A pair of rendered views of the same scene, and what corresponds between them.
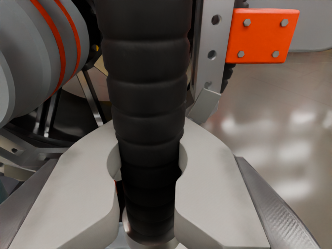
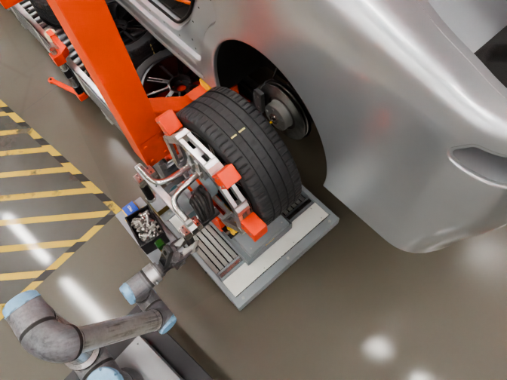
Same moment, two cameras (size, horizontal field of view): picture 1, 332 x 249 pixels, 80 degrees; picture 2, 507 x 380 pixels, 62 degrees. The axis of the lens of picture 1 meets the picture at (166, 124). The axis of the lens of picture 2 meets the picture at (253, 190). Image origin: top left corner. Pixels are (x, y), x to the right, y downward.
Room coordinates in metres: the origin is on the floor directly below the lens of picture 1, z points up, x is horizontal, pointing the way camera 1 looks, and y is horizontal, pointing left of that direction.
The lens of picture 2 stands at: (-0.03, -0.76, 2.50)
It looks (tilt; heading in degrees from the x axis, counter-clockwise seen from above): 61 degrees down; 58
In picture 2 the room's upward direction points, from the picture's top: 9 degrees counter-clockwise
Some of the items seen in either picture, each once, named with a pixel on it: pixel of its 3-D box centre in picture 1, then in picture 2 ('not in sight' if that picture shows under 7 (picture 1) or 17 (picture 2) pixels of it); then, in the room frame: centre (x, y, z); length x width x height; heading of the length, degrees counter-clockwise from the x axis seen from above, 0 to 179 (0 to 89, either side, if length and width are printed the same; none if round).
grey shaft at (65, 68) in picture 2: not in sight; (69, 75); (0.21, 1.91, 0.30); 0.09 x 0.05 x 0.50; 92
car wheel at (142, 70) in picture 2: not in sight; (182, 93); (0.70, 1.11, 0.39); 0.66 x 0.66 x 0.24
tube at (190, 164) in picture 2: not in sight; (163, 163); (0.19, 0.28, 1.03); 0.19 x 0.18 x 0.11; 2
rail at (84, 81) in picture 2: not in sight; (72, 65); (0.27, 2.00, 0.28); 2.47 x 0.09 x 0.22; 92
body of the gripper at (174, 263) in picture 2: not in sight; (169, 262); (-0.03, 0.01, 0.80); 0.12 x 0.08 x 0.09; 2
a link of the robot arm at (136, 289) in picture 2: not in sight; (136, 287); (-0.20, 0.00, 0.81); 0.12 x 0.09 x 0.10; 2
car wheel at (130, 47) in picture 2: not in sight; (121, 36); (0.67, 1.88, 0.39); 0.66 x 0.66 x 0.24
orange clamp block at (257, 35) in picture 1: (251, 35); (253, 227); (0.33, -0.13, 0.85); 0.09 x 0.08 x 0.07; 92
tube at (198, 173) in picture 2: not in sight; (191, 192); (0.20, 0.08, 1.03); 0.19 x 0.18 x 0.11; 2
